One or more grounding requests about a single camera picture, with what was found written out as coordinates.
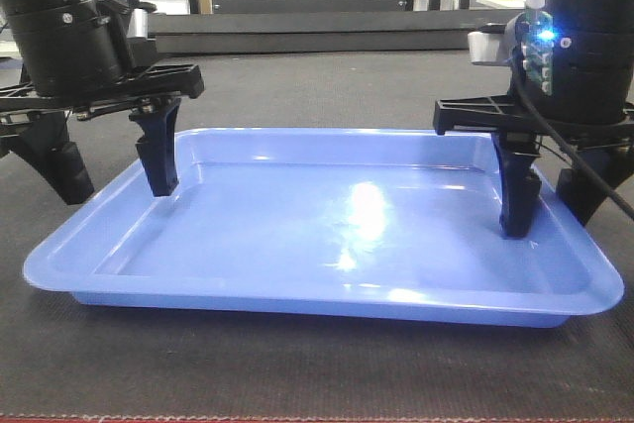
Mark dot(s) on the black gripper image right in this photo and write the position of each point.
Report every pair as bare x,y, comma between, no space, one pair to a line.
516,150

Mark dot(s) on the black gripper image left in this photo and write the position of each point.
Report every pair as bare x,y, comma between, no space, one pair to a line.
34,127

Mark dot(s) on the blue plastic tray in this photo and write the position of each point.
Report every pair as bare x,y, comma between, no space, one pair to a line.
365,223

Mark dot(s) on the green circuit board with LED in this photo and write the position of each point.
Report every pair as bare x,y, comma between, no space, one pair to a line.
538,49

